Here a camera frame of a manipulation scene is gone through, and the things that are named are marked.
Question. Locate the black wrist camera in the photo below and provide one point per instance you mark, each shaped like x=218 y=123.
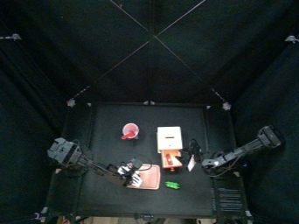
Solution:
x=136 y=162
x=194 y=148

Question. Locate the pink cutting board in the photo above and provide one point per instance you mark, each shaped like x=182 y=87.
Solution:
x=150 y=178

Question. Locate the green toy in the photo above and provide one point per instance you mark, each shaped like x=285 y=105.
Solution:
x=173 y=185

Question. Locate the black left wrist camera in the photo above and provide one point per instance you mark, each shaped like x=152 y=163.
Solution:
x=136 y=162

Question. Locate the light wooden drawer box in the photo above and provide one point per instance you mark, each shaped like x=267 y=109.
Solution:
x=170 y=137

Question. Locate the pink cup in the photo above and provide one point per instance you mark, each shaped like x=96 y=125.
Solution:
x=131 y=129

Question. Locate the black table edge clamp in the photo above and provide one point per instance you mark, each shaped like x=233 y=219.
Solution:
x=144 y=216

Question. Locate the grey cloth clamp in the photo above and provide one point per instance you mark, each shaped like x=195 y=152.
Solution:
x=226 y=106
x=15 y=37
x=43 y=210
x=247 y=214
x=71 y=102
x=291 y=38
x=148 y=102

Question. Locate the red toy item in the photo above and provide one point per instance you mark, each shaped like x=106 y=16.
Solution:
x=169 y=159

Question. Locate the red spoon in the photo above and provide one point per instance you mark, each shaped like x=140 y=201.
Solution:
x=126 y=136

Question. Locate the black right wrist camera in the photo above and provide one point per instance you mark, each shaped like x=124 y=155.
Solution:
x=194 y=148

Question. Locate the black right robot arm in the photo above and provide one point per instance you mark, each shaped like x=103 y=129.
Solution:
x=249 y=145

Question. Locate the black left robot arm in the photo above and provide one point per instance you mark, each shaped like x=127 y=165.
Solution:
x=66 y=153

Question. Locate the orange block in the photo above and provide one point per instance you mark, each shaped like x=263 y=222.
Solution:
x=175 y=163

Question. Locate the black vertical frame pole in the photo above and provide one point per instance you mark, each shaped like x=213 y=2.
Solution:
x=151 y=73

